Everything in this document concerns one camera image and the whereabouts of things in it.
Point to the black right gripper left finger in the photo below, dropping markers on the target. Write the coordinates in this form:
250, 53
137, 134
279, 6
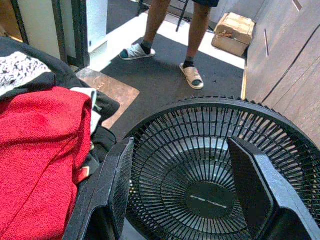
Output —
110, 180

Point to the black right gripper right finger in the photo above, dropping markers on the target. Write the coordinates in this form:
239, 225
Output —
262, 180

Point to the white grey garment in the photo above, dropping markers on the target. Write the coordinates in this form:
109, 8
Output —
94, 110

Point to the black round floor fan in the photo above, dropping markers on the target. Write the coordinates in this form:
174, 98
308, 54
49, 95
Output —
190, 160

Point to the red fleece garment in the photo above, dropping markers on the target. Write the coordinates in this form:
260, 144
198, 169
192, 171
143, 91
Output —
37, 155

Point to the brown copper floor mat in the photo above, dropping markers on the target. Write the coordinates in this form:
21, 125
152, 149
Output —
110, 93

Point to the dark floor mat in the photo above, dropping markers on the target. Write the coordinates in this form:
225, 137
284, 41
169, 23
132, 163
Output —
172, 82

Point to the beige slipper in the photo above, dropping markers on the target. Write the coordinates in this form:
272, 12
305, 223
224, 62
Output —
192, 75

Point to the brown wooden cabinet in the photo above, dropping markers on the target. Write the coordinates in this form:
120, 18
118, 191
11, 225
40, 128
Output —
287, 55

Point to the white teal slipper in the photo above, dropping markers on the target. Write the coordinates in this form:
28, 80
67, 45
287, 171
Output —
136, 51

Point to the white black patterned garment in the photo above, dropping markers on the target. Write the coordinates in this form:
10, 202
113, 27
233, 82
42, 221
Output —
17, 68

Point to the taped cardboard box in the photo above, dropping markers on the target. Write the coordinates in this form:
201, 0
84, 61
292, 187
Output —
233, 32

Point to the person's bare legs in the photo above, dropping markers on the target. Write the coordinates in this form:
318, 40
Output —
160, 22

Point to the black metal door frame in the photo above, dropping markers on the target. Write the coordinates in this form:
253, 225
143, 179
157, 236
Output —
77, 32

